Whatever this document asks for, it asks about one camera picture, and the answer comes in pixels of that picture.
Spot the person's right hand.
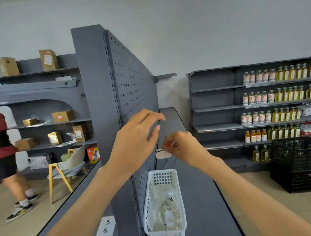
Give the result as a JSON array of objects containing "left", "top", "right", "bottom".
[{"left": 161, "top": 129, "right": 213, "bottom": 174}]

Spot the person's left hand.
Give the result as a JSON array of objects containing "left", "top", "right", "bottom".
[{"left": 102, "top": 106, "right": 172, "bottom": 180}]

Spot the white paper tag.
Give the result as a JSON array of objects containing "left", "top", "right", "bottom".
[{"left": 155, "top": 148, "right": 173, "bottom": 160}]

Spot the person's left forearm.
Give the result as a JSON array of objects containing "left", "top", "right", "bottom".
[{"left": 15, "top": 161, "right": 142, "bottom": 236}]

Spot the person's right forearm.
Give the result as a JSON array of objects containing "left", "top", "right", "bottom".
[{"left": 197, "top": 146, "right": 311, "bottom": 236}]

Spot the white plastic basket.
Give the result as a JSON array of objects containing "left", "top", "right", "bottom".
[{"left": 138, "top": 168, "right": 188, "bottom": 236}]

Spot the grey bottle shelf unit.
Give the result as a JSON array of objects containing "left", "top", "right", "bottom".
[{"left": 185, "top": 56, "right": 311, "bottom": 178}]

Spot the pile of white paper slips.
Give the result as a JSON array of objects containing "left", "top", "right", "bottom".
[{"left": 147, "top": 183, "right": 183, "bottom": 233}]

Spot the red and yellow box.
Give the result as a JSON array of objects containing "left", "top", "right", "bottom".
[{"left": 86, "top": 145, "right": 101, "bottom": 165}]

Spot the upright white-label cardboard box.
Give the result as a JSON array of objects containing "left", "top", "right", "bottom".
[{"left": 72, "top": 123, "right": 90, "bottom": 144}]

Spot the grey pegboard shelf unit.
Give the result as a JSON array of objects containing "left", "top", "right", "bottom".
[{"left": 8, "top": 12, "right": 247, "bottom": 236}]

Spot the single yellow drink bottle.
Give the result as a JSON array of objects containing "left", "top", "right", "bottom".
[
  {"left": 260, "top": 145, "right": 270, "bottom": 163},
  {"left": 251, "top": 146, "right": 261, "bottom": 163}
]

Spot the yellow-legged grey chair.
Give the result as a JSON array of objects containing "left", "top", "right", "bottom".
[{"left": 44, "top": 144, "right": 91, "bottom": 204}]

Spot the wide red-label cardboard box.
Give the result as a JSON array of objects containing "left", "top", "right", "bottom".
[{"left": 51, "top": 110, "right": 76, "bottom": 124}]

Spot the small taped cardboard box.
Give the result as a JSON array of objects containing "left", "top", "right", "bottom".
[{"left": 47, "top": 131, "right": 63, "bottom": 146}]

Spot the row of juice bottles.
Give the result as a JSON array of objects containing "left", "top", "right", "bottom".
[
  {"left": 240, "top": 105, "right": 303, "bottom": 126},
  {"left": 242, "top": 63, "right": 311, "bottom": 85},
  {"left": 241, "top": 83, "right": 311, "bottom": 106},
  {"left": 243, "top": 123, "right": 302, "bottom": 144}
]

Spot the white paper sheet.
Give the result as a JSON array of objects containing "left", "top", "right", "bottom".
[{"left": 55, "top": 74, "right": 77, "bottom": 82}]

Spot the white handwritten paper label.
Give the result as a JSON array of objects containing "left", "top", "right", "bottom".
[{"left": 93, "top": 216, "right": 117, "bottom": 236}]

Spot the white carton box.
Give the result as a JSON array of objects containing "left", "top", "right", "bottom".
[{"left": 27, "top": 152, "right": 54, "bottom": 170}]

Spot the small flat cardboard box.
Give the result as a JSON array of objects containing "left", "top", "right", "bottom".
[{"left": 22, "top": 117, "right": 39, "bottom": 127}]

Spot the tall labelled cardboard box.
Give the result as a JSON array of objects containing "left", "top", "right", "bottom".
[{"left": 38, "top": 48, "right": 60, "bottom": 72}]

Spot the low plain cardboard box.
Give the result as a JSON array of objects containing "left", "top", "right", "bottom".
[{"left": 14, "top": 137, "right": 40, "bottom": 152}]

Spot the black plastic crate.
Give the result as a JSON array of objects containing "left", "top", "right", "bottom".
[
  {"left": 269, "top": 136, "right": 311, "bottom": 176},
  {"left": 268, "top": 159, "right": 311, "bottom": 196}
]

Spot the tall plain cardboard box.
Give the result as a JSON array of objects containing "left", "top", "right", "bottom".
[{"left": 0, "top": 55, "right": 20, "bottom": 77}]

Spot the grey shelf bracket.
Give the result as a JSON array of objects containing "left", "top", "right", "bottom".
[{"left": 153, "top": 72, "right": 178, "bottom": 84}]

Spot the grey wall shelf unit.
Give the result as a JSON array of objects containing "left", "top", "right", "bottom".
[{"left": 0, "top": 52, "right": 102, "bottom": 192}]

